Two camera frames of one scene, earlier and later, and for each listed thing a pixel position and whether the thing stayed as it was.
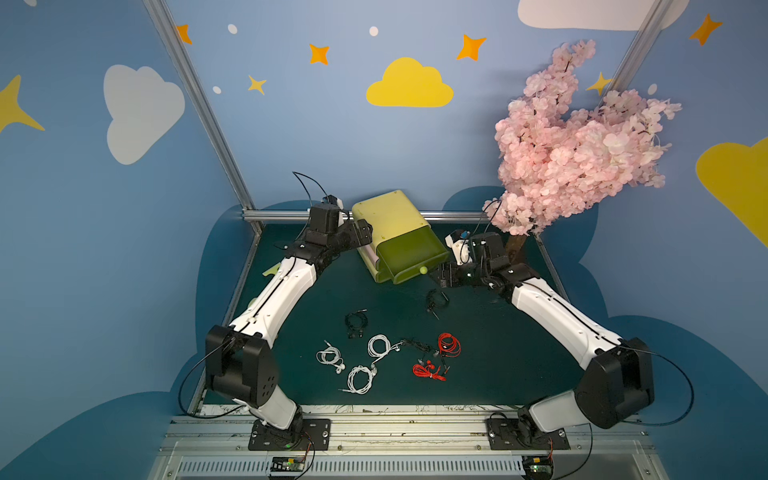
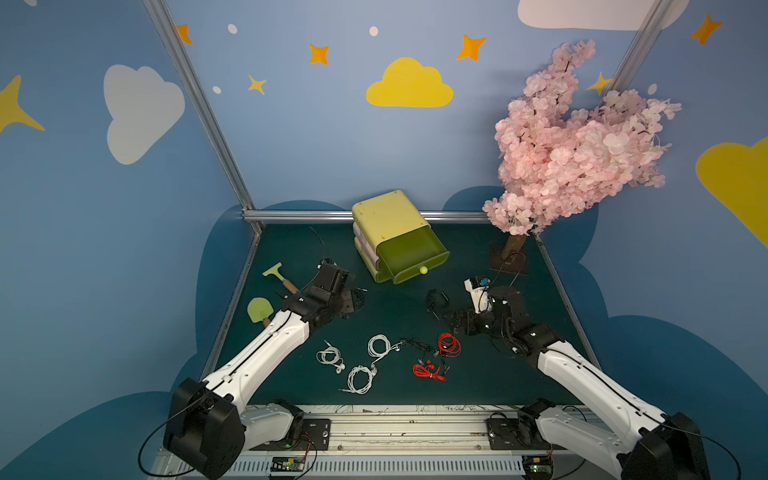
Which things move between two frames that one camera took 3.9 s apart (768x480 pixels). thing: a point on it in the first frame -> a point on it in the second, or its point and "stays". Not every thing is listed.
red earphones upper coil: (449, 345) stays
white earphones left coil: (337, 362) stays
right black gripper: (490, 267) -> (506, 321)
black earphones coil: (355, 322) -> (357, 298)
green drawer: (410, 254) stays
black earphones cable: (420, 346) stays
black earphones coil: (432, 305) stays
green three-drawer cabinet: (403, 244) stays
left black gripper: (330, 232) -> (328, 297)
